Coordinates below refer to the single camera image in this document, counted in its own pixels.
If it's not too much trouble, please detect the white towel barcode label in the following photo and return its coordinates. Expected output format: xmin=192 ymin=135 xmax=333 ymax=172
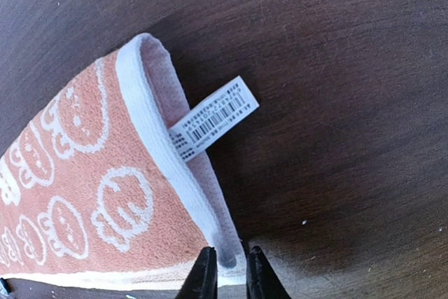
xmin=169 ymin=76 xmax=259 ymax=162

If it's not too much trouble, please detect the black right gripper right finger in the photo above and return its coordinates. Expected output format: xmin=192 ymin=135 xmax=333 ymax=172
xmin=246 ymin=246 xmax=291 ymax=299

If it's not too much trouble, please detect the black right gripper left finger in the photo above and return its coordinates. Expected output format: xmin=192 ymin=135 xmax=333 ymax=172
xmin=175 ymin=246 xmax=218 ymax=299

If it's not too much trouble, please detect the orange bunny pattern towel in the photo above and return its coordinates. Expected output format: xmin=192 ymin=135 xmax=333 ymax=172
xmin=1 ymin=34 xmax=246 ymax=291

